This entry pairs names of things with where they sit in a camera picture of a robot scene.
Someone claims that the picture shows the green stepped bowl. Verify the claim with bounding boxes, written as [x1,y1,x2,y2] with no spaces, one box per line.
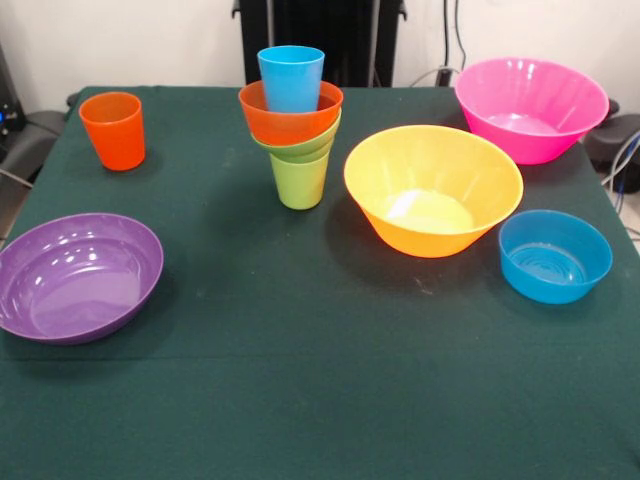
[249,108,343,164]

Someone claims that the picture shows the orange round bowl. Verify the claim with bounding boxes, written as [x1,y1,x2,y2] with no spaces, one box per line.
[238,79,346,147]

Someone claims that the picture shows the blue plastic cup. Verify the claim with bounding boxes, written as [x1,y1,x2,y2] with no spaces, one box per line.
[256,45,326,113]

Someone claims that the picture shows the green plastic cup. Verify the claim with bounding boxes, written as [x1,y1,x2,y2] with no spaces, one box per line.
[269,151,331,210]

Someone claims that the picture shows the large yellow-orange bowl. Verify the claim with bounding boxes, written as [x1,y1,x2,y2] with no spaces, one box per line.
[343,124,525,259]

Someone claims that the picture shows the dark green tablecloth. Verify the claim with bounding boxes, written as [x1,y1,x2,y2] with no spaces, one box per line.
[0,85,640,480]

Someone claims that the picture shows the orange plastic cup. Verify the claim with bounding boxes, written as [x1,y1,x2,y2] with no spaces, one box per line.
[78,91,147,173]

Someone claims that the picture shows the blue round bowl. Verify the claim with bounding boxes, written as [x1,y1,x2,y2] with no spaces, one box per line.
[498,209,614,305]

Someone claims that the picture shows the large purple bowl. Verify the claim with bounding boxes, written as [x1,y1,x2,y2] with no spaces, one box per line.
[0,212,165,346]

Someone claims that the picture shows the large pink bowl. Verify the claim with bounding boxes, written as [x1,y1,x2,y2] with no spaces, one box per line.
[453,56,611,166]

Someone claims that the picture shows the black equipment base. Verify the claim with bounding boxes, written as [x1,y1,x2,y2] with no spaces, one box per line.
[582,97,640,174]

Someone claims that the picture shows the black computer case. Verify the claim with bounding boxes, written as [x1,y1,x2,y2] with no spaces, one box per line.
[0,44,27,162]

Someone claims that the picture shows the white cable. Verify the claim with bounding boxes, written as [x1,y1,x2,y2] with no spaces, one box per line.
[407,66,459,87]

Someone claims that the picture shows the black hanging cable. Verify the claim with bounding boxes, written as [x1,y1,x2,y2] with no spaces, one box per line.
[444,0,469,69]

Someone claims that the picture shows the grey cable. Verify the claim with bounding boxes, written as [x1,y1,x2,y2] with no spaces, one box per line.
[599,127,640,201]

